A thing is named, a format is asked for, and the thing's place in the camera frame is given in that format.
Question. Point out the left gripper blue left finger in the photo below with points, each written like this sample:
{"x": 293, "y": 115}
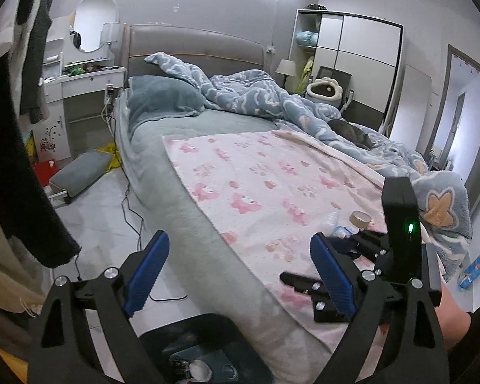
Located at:
{"x": 141, "y": 270}

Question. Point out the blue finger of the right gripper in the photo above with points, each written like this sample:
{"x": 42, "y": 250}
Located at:
{"x": 346, "y": 245}
{"x": 323, "y": 308}

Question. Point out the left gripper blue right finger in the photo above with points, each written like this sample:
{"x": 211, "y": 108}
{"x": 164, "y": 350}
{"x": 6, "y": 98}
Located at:
{"x": 338, "y": 273}

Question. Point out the cardboard tape roll core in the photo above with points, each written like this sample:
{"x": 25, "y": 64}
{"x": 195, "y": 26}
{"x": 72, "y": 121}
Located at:
{"x": 359, "y": 219}

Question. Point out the blue tissue pack wrapper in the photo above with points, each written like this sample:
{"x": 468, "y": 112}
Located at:
{"x": 343, "y": 232}

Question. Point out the black right sleeve forearm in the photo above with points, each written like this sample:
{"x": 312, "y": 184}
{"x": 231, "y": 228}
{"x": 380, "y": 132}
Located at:
{"x": 464, "y": 358}

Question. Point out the dark green trash bin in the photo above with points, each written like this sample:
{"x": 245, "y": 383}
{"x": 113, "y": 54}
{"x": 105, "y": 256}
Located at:
{"x": 208, "y": 348}

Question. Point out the person's right hand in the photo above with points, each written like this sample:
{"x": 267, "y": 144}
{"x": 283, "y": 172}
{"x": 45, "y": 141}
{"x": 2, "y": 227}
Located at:
{"x": 454, "y": 321}

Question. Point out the clear bubble wrap piece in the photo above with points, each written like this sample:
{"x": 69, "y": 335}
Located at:
{"x": 329, "y": 222}

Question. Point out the blue cloud pattern duvet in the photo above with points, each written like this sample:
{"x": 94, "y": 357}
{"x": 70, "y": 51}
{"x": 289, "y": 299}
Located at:
{"x": 442, "y": 196}

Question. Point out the blue wrapper on floor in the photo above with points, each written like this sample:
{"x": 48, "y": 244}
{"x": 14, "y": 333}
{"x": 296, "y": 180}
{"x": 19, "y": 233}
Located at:
{"x": 470, "y": 274}

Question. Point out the pink cartoon print blanket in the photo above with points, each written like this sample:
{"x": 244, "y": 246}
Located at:
{"x": 265, "y": 194}

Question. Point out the dark grey cat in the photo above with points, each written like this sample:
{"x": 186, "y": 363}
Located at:
{"x": 351, "y": 133}

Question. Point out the grey floor cushion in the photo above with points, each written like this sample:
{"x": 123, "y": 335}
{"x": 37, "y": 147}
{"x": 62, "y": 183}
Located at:
{"x": 77, "y": 176}

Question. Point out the yellow cloth on floor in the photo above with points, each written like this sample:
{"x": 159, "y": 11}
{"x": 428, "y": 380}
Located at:
{"x": 115, "y": 161}

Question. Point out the red box on floor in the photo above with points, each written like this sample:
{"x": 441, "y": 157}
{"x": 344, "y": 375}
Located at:
{"x": 44, "y": 171}

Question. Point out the black hanging garment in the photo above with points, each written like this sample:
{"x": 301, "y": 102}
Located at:
{"x": 25, "y": 211}

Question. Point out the cream flower cat bed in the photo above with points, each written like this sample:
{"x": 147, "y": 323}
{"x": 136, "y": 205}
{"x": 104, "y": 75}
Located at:
{"x": 325, "y": 90}

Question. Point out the grey upholstered bed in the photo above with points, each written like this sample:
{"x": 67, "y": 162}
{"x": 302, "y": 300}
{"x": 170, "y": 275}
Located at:
{"x": 213, "y": 274}

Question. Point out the blue-grey pillow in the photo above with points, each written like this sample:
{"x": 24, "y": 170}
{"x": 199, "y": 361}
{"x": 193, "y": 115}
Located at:
{"x": 153, "y": 98}

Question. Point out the white bedside lamp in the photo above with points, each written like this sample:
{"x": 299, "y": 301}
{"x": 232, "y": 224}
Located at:
{"x": 286, "y": 68}

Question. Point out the white sliding door wardrobe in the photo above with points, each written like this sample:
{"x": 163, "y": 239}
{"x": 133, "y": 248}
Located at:
{"x": 367, "y": 49}

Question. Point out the white dressing table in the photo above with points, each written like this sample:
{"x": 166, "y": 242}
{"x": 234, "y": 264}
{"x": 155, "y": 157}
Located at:
{"x": 75, "y": 87}

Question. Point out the blue plush toy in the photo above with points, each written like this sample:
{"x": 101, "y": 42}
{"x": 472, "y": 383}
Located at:
{"x": 307, "y": 38}

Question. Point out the arched vanity mirror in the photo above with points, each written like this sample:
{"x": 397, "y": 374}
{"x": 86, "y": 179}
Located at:
{"x": 90, "y": 17}

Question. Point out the grey door frame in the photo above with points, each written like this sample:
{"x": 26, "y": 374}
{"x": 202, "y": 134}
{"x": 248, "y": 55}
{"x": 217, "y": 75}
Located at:
{"x": 455, "y": 141}

